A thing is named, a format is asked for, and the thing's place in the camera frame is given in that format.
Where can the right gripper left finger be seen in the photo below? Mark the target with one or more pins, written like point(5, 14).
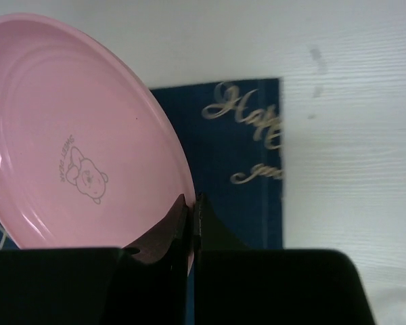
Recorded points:
point(172, 231)

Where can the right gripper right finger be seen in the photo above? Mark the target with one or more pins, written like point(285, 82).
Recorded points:
point(210, 233)

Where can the navy blue placemat cloth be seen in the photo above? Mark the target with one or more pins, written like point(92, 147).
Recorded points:
point(230, 135)

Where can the pink plastic plate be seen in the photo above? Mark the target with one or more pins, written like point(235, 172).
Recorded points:
point(87, 155)

